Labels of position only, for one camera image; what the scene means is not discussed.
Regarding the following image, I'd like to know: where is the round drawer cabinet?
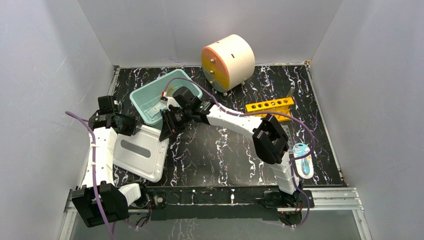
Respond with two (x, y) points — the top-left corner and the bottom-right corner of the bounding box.
(201, 34), (255, 96)

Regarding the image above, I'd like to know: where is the teal plastic bin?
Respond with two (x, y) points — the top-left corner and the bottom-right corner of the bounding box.
(129, 69), (203, 126)

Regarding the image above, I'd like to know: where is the large glass test tube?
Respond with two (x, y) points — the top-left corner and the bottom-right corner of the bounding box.
(286, 87), (295, 99)

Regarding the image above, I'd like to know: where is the blue correction tape package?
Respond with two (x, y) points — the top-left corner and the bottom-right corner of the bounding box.
(292, 143), (314, 179)

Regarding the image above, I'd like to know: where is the aluminium table frame rail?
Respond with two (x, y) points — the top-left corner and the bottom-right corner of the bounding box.
(64, 188), (365, 214)

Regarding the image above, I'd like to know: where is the yellow test tube rack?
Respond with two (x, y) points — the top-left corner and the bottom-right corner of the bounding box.
(245, 97), (294, 117)

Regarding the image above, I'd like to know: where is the test tube brush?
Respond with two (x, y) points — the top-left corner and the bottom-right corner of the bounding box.
(166, 86), (175, 96)

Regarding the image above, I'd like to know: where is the white sachet packet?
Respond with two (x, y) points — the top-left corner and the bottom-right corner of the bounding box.
(147, 101), (167, 119)

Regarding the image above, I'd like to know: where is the clear acrylic tube rack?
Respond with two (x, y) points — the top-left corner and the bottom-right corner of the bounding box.
(282, 125), (294, 154)

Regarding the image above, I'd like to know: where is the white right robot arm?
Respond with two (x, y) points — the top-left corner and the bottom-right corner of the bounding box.
(159, 87), (302, 207)

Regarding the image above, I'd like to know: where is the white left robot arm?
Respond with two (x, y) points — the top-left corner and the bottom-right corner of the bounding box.
(66, 95), (150, 228)

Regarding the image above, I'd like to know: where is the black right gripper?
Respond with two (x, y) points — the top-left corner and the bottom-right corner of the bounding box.
(158, 108), (192, 143)

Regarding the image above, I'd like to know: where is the white bin lid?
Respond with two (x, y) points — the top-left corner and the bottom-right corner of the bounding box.
(113, 125), (169, 183)

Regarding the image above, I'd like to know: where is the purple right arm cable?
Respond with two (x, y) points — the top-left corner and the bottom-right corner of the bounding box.
(163, 77), (317, 229)

